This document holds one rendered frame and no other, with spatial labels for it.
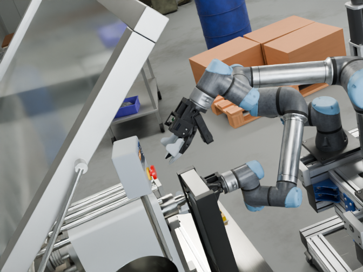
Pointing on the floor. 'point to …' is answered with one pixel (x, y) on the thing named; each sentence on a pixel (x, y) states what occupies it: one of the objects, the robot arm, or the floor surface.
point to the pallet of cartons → (272, 55)
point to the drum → (222, 20)
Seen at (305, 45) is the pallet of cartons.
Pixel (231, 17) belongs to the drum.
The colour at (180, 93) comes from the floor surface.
